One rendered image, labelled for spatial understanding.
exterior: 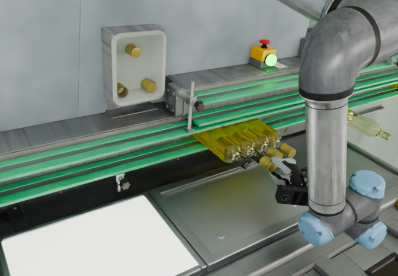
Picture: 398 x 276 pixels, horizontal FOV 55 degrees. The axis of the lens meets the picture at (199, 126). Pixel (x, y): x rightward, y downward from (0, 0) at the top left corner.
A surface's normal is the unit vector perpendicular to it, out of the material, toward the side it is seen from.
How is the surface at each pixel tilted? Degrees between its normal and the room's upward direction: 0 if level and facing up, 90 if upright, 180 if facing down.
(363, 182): 90
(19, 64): 0
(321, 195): 66
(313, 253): 90
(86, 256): 90
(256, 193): 90
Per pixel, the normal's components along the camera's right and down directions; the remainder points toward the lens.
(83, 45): 0.55, 0.43
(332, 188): -0.02, 0.47
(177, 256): 0.07, -0.88
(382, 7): 0.15, -0.55
